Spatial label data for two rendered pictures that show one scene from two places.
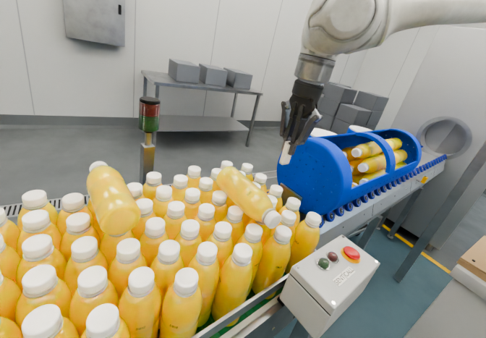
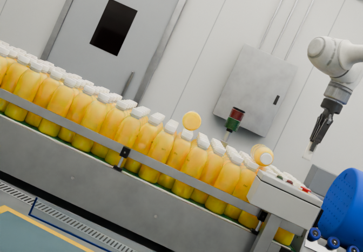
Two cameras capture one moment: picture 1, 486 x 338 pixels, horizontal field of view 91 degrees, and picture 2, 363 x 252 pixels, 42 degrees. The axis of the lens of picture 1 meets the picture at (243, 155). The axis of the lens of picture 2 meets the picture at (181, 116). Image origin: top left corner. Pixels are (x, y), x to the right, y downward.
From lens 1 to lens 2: 1.39 m
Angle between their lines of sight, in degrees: 48
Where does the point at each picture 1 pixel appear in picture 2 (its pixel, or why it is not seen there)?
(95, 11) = (251, 96)
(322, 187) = (343, 204)
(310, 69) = (329, 89)
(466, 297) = not seen: outside the picture
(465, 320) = not seen: outside the picture
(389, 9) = (338, 48)
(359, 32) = (317, 54)
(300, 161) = (338, 188)
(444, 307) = not seen: outside the picture
